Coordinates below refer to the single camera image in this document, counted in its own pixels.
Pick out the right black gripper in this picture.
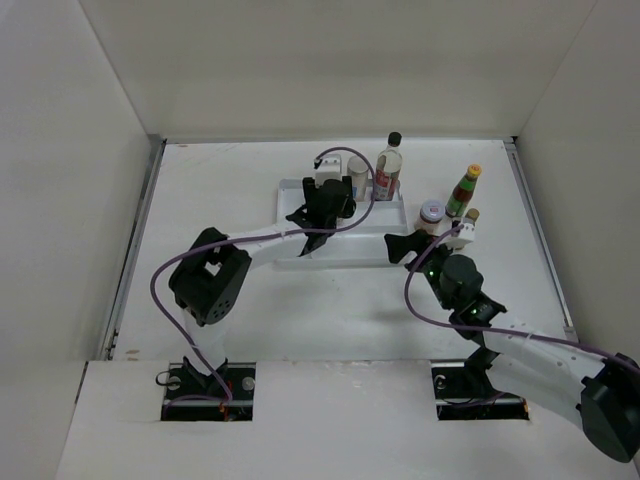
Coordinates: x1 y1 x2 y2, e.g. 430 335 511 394
384 229 461 310

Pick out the red lid pink jar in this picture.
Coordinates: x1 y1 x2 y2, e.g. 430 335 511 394
415 200 445 235

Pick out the pink label spice jar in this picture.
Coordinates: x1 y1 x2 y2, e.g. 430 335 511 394
347 155 369 202

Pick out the tall dark soy sauce bottle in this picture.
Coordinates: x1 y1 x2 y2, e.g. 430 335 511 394
374 132 403 201

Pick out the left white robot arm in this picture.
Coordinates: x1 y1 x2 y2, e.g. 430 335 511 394
168 176 356 399

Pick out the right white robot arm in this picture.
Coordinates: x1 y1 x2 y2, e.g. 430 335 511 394
384 228 639 463

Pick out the white divided organizer tray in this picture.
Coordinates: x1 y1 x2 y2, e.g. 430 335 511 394
275 179 409 271

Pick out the small yellow label bottle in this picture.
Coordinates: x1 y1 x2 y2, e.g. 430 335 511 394
462 208 480 226

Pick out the red cap chili sauce bottle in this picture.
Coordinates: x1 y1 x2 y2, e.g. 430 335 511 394
445 164 482 218

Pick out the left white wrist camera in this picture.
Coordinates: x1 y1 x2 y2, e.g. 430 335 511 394
314 153 342 187

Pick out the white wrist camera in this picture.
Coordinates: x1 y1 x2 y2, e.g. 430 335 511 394
314 153 342 187
447 219 476 250

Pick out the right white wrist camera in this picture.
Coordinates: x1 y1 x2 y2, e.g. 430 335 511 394
447 219 476 250

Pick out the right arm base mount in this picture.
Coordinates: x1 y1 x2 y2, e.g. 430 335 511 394
431 347 529 421

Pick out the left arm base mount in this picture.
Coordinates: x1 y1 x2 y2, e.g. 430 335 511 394
155 357 257 422

